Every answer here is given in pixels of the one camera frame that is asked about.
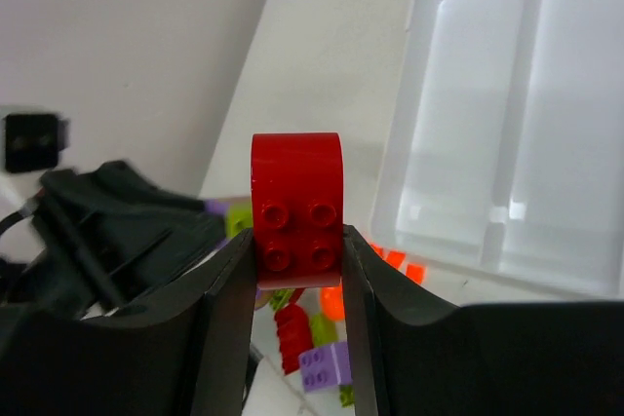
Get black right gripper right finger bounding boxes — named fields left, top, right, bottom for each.
left=342, top=226, right=623, bottom=415

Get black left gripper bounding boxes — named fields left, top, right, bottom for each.
left=1, top=160, right=226, bottom=318

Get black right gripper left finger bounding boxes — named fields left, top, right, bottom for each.
left=1, top=231, right=255, bottom=415

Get purple sloped lego brick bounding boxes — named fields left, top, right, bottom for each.
left=298, top=341, right=353, bottom=393

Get red curved lego brick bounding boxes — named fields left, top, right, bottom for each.
left=251, top=132, right=344, bottom=289

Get lime green lego brick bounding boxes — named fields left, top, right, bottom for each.
left=224, top=204, right=254, bottom=240

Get lime lego under purple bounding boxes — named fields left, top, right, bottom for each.
left=339, top=385, right=355, bottom=408

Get small orange lego pieces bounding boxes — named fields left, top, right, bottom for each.
left=370, top=243, right=426, bottom=285

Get lime green flat lego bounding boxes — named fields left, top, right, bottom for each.
left=269, top=288, right=337, bottom=348

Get red square lego brick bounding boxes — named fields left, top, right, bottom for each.
left=274, top=304, right=313, bottom=375

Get white divided sorting tray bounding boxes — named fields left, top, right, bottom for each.
left=370, top=0, right=623, bottom=299

